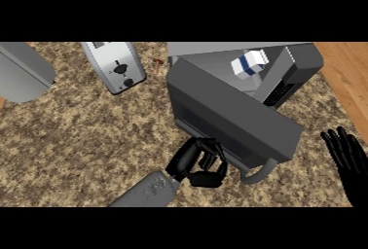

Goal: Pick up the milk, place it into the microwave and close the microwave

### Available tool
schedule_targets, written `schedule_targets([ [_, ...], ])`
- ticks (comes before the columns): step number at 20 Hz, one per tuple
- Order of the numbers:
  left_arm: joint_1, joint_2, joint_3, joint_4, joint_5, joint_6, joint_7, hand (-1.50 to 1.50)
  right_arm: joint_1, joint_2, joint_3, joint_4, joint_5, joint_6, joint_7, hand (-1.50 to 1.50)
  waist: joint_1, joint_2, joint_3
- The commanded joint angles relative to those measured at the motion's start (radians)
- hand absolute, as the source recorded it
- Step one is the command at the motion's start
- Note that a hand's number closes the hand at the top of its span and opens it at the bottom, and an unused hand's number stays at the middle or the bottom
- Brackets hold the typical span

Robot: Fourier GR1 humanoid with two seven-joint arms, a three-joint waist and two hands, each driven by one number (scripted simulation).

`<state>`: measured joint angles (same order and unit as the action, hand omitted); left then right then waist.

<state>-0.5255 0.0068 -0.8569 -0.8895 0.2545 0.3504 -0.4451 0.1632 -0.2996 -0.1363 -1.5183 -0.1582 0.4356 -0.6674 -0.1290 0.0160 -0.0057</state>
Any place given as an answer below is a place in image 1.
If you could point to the small red-brown object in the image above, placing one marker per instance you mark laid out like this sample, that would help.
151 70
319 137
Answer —
157 65

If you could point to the grey rounded appliance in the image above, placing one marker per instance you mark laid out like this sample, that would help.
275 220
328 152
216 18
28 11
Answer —
23 73

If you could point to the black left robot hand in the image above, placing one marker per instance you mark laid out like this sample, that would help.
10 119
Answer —
189 162

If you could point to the white and blue milk carton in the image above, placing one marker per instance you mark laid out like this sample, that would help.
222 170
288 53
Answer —
248 64

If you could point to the grey microwave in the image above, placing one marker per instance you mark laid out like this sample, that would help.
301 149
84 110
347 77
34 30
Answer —
282 69

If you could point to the silver toaster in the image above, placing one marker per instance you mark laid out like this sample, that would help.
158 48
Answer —
115 66

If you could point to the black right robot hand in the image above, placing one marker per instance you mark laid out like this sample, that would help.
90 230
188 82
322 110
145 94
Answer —
349 168

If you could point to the grey microwave door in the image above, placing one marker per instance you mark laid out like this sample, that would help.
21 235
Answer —
229 120

